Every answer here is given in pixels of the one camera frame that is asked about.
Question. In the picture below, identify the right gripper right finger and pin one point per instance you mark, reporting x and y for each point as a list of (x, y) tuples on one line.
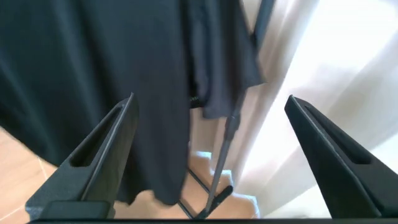
[(339, 186)]

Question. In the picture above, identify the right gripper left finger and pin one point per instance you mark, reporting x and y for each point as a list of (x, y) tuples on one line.
[(93, 174)]

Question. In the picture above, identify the black shorts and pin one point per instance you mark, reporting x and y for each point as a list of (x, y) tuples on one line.
[(77, 62)]

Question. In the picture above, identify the black clothes rack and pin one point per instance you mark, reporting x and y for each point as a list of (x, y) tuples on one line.
[(230, 127)]

